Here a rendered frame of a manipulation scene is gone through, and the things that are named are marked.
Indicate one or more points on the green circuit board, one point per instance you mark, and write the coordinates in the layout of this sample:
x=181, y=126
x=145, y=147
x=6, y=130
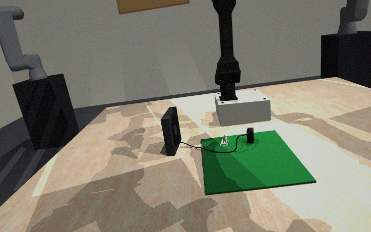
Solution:
x=266, y=163

